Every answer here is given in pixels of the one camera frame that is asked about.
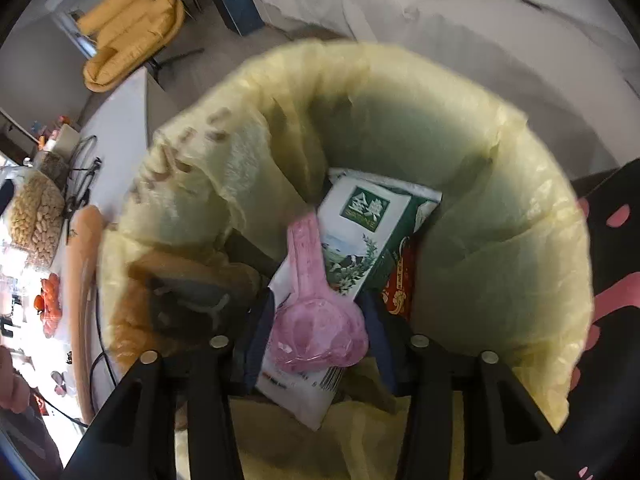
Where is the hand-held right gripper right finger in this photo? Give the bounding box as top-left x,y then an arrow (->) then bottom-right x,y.
360,290 -> 583,480

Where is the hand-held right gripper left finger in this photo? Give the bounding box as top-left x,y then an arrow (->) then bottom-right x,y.
62,290 -> 277,480

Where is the pink plastic measuring scoop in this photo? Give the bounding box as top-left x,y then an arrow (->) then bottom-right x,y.
270,212 -> 369,374

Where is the yellow-lined trash bin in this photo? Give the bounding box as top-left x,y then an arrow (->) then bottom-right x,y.
97,40 -> 596,480

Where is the person's left hand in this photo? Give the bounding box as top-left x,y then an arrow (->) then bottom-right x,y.
0,345 -> 31,413

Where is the red patterned packet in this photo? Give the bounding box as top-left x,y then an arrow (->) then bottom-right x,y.
380,242 -> 418,321

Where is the white barcode wrapper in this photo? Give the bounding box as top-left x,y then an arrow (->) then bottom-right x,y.
255,260 -> 346,433

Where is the dark grey cloth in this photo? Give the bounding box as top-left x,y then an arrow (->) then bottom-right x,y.
147,275 -> 238,343

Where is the white and green milk packet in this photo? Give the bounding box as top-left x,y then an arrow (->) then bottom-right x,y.
317,167 -> 443,301

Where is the tan curved bar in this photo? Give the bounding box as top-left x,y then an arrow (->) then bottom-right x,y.
67,205 -> 108,423

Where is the bag of oranges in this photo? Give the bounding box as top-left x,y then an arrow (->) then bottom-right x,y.
32,272 -> 64,339

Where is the black and pink tablecloth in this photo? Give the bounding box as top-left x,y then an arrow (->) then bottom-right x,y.
560,160 -> 640,480

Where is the jar of peanuts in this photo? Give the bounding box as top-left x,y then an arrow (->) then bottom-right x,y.
7,170 -> 67,268

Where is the black chair base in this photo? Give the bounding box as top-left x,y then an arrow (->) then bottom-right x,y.
146,47 -> 206,88

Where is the yellow lounge chair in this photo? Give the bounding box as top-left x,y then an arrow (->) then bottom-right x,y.
75,0 -> 186,93

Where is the grey covered sofa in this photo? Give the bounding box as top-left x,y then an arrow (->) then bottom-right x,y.
250,0 -> 640,171

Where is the black cable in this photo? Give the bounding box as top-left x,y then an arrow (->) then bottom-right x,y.
62,135 -> 104,221

